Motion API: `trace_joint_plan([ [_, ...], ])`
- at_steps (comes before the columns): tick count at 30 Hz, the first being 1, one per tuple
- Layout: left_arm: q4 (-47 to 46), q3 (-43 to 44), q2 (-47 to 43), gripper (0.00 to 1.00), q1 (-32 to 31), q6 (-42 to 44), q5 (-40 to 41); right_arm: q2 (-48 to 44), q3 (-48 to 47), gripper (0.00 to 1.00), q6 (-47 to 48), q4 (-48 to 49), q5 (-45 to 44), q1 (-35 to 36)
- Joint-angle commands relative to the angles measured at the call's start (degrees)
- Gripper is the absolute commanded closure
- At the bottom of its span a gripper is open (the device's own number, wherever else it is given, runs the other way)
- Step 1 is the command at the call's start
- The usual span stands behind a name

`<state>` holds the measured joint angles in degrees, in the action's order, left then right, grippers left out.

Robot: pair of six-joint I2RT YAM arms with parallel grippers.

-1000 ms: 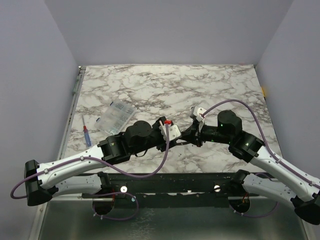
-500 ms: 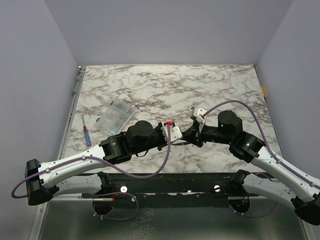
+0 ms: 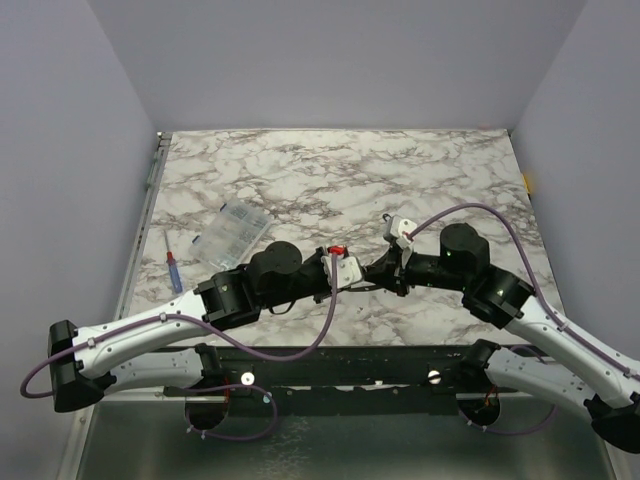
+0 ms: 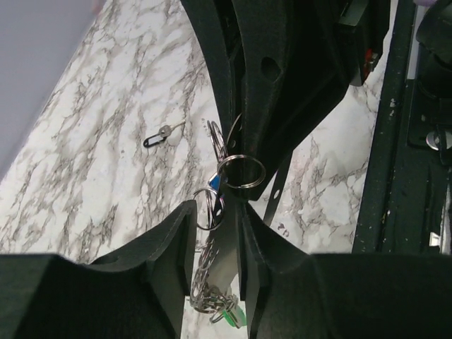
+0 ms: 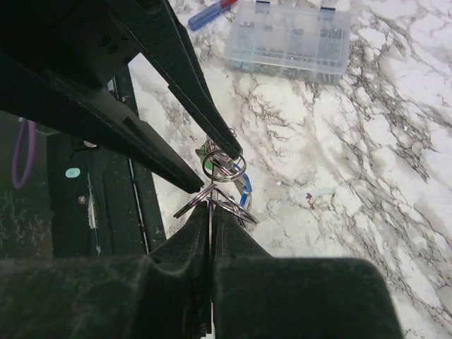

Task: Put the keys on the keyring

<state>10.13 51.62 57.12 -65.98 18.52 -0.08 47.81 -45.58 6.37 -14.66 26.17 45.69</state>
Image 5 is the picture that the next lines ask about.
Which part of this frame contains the green key tag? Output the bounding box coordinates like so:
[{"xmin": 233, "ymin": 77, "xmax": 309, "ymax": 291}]
[{"xmin": 195, "ymin": 138, "xmax": 222, "ymax": 180}]

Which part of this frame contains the clear plastic screw box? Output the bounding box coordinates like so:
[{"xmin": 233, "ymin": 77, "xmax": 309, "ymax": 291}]
[{"xmin": 224, "ymin": 1, "xmax": 352, "ymax": 85}]

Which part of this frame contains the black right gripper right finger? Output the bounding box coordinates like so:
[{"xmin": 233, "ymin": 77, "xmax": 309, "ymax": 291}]
[{"xmin": 213, "ymin": 209, "xmax": 403, "ymax": 338}]

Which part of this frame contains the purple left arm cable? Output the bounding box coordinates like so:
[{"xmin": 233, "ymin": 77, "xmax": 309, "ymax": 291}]
[{"xmin": 11, "ymin": 119, "xmax": 38, "ymax": 190}]

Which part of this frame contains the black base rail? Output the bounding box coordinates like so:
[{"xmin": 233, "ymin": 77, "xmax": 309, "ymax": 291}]
[{"xmin": 47, "ymin": 132, "xmax": 166, "ymax": 257}]

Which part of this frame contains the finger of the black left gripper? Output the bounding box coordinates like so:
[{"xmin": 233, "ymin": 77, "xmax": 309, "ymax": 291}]
[{"xmin": 106, "ymin": 1, "xmax": 243, "ymax": 157}]

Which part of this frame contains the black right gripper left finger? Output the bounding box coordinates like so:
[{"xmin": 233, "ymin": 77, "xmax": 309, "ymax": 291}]
[{"xmin": 1, "ymin": 203, "xmax": 211, "ymax": 338}]

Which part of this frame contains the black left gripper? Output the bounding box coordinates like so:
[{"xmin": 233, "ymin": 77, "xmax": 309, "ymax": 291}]
[{"xmin": 1, "ymin": 1, "xmax": 203, "ymax": 194}]

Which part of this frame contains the blue red screwdriver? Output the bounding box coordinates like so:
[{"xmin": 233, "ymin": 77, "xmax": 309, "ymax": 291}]
[{"xmin": 188, "ymin": 0, "xmax": 237, "ymax": 31}]

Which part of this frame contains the blue tag with ring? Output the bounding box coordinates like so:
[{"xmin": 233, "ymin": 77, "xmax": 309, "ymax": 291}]
[{"xmin": 203, "ymin": 150, "xmax": 261, "ymax": 227}]

